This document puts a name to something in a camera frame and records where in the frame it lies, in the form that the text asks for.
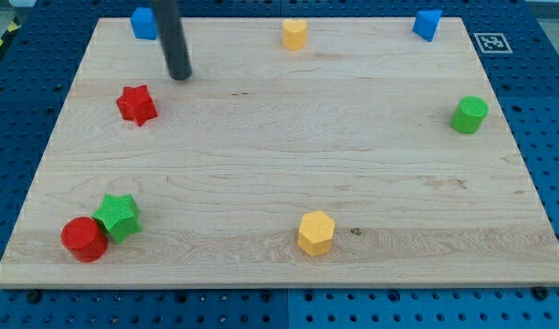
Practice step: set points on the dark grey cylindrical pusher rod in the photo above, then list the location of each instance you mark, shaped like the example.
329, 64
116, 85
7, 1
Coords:
170, 31

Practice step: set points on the red star block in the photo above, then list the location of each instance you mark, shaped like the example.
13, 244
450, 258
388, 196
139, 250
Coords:
136, 104

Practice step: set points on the green star block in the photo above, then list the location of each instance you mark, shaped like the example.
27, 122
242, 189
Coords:
118, 216

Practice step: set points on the blue cube block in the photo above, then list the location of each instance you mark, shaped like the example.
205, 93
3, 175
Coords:
143, 23

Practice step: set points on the yellow heart block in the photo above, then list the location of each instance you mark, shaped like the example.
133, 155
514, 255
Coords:
294, 35

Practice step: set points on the light wooden board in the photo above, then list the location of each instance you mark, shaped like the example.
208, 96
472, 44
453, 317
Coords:
356, 125

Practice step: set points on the red cylinder block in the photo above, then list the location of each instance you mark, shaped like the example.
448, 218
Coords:
83, 238

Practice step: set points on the blue triangle block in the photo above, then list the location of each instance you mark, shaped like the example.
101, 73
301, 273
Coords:
426, 23

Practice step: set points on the yellow hexagon block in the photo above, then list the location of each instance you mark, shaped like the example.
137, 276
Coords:
315, 233

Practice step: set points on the green cylinder block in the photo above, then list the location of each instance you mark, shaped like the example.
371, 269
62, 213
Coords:
469, 114

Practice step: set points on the white fiducial marker tag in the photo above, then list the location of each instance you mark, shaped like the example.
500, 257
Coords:
492, 43

